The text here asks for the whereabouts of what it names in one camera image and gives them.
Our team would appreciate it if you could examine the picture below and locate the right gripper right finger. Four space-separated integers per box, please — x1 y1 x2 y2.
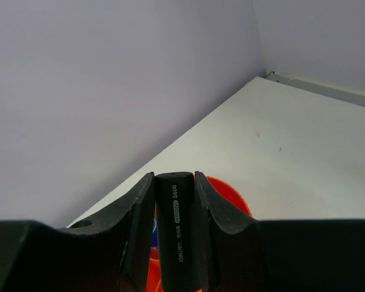
195 172 365 291

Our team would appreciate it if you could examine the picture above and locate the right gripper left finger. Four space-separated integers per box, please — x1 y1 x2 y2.
0 173 155 291

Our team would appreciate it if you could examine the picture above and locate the orange highlighter black body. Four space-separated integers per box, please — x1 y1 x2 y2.
155 172 201 291

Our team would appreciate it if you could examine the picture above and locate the blue item in container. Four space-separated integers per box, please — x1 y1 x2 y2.
151 217 158 248

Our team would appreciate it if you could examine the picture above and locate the orange round container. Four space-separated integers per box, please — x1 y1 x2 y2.
146 176 252 292

